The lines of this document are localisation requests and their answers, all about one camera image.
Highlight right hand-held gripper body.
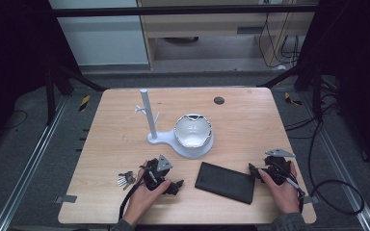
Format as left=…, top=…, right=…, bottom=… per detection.
left=261, top=147, right=298, bottom=188

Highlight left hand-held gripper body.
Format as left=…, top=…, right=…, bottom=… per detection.
left=142, top=154, right=175, bottom=195

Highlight black wallet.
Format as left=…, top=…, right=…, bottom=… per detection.
left=194, top=161, right=256, bottom=205

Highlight person's right hand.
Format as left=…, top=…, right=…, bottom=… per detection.
left=257, top=161, right=301, bottom=216

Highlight person's left hand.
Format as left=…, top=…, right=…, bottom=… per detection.
left=122, top=159, right=172, bottom=227

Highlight bunch of metal keys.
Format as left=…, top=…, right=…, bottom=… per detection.
left=117, top=170, right=138, bottom=192

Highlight grey tape piece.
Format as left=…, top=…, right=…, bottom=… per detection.
left=54, top=193, right=78, bottom=205
left=303, top=194, right=320, bottom=205

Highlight white key stand with pole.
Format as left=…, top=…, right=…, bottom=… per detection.
left=135, top=89, right=216, bottom=160

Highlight yellow black hazard tape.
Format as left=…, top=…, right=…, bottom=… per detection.
left=283, top=91, right=304, bottom=107
left=78, top=94, right=92, bottom=113

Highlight black curtain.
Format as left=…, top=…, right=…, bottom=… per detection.
left=297, top=0, right=370, bottom=181
left=0, top=0, right=82, bottom=158

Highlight white cabinet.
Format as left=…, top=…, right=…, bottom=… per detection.
left=48, top=0, right=150, bottom=67

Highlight wooden background desk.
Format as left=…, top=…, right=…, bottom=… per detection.
left=137, top=0, right=320, bottom=70

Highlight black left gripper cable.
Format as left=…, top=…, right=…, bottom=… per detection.
left=118, top=172, right=148, bottom=222

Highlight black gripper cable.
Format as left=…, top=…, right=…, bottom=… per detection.
left=118, top=172, right=148, bottom=222
left=285, top=121, right=366, bottom=217

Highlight black floor cables bundle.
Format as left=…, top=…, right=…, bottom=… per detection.
left=283, top=76, right=340, bottom=141

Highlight metal floor rail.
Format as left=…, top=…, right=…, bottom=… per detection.
left=298, top=91, right=370, bottom=231
left=0, top=95, right=69, bottom=231

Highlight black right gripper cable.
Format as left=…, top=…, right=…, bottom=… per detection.
left=285, top=121, right=366, bottom=217

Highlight black slanted frame strut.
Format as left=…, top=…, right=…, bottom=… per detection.
left=257, top=60, right=324, bottom=120
left=45, top=63, right=108, bottom=125

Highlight black cables under desk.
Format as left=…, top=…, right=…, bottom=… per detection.
left=257, top=12, right=302, bottom=69

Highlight thin black floor cable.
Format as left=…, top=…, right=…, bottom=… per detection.
left=0, top=109, right=29, bottom=131

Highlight black horizontal frame bar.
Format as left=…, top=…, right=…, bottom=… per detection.
left=51, top=4, right=320, bottom=18

